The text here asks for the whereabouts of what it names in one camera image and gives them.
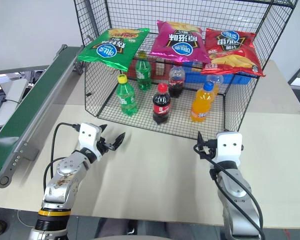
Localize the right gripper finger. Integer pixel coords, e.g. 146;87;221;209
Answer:
196;130;205;146

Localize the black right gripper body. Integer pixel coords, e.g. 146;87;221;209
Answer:
198;139;218;161

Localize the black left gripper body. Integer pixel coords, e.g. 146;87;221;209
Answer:
96;136;116;155

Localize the green conveyor belt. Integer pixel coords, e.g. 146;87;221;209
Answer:
0;46;81;180
0;43;85;188

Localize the orange soda bottle blue cap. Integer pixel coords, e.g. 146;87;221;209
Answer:
189;81;216;124

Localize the green soda bottle yellow cap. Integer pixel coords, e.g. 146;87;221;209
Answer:
116;74;140;117

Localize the full cola bottle red cap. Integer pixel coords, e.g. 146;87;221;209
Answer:
151;83;172;125

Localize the orange soda bottle clear top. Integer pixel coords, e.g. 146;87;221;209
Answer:
206;74;225;101

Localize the half-empty cola bottle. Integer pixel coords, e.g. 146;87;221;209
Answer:
167;65;187;98

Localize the red box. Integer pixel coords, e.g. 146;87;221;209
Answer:
128;58;141;76

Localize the blue plastic crate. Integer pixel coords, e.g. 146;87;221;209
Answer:
182;61;253;86

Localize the green potato chip bag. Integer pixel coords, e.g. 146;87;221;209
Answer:
77;27;151;73

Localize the black shoe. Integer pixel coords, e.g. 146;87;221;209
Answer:
126;219;139;236

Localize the red potato chip bag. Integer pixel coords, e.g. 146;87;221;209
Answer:
200;27;267;78

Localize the grey side table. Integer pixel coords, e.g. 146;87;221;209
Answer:
1;79;30;104

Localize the magenta potato chip bag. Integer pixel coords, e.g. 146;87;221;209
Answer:
149;19;212;65

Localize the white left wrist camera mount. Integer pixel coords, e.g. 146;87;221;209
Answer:
77;122;104;161

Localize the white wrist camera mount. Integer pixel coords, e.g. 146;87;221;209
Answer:
214;131;244;164
77;122;104;161

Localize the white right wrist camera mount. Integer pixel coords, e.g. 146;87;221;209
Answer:
214;131;244;164

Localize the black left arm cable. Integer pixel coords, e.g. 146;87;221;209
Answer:
43;122;81;194

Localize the black wire mesh basket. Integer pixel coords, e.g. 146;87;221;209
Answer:
73;0;299;140

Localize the grey metal mounting bracket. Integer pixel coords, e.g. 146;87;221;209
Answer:
14;141;40;161

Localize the grey metal post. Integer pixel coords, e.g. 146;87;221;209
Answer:
84;0;99;46

